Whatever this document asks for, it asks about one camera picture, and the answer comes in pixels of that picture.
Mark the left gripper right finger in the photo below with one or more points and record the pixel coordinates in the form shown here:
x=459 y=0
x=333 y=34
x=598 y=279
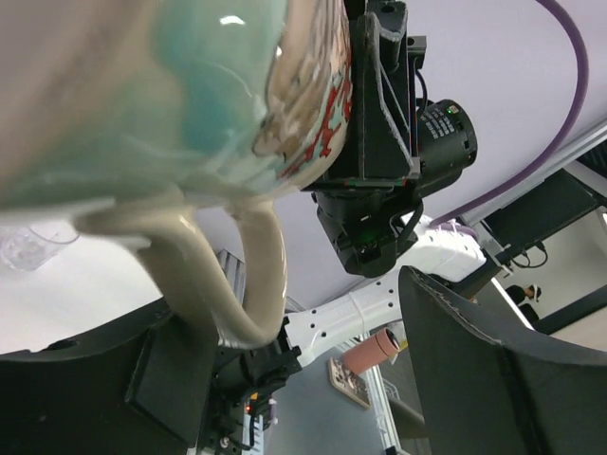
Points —
x=489 y=385

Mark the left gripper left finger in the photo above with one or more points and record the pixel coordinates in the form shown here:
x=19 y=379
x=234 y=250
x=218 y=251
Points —
x=135 y=385

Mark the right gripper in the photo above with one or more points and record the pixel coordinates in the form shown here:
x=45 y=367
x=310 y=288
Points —
x=381 y=149

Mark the cream floral mug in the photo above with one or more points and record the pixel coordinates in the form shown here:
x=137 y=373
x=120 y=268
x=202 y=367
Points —
x=172 y=127

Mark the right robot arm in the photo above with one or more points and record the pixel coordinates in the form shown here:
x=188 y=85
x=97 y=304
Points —
x=375 y=232

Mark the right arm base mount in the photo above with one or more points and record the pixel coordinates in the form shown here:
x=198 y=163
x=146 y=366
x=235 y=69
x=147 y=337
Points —
x=241 y=406

